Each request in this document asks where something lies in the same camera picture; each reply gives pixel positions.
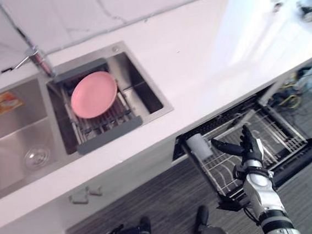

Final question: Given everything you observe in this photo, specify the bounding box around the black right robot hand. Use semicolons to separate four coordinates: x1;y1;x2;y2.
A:
210;123;266;166

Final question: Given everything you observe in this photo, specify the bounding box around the stainless steel double sink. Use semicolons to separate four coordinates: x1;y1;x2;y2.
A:
0;36;182;204

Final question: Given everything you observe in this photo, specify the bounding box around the pink plate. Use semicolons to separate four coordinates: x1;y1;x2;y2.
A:
67;69;121;121

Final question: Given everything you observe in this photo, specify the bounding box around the grey-ended sink drying rack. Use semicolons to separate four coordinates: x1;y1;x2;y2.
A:
50;55;146;157

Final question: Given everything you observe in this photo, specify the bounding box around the round sink drain strainer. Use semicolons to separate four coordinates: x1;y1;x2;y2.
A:
23;145;52;171

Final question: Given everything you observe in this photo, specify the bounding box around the orange sticker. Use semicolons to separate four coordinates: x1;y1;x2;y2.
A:
0;90;25;116

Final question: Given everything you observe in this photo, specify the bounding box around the white cup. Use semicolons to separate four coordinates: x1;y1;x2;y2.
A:
187;133;214;161

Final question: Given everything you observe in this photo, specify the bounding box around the yellow floor cable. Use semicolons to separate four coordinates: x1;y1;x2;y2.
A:
275;79;302;110

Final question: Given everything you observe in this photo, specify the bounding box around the grey bracket piece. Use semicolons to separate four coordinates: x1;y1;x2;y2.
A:
88;185;103;198
68;186;91;206

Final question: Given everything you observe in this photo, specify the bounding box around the wire dishwasher rack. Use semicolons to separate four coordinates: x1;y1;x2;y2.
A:
177;100;312;203

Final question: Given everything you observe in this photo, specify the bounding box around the black round device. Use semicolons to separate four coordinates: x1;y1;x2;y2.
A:
298;4;312;23

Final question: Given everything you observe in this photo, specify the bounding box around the chrome faucet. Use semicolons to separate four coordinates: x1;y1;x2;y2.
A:
13;42;58;81

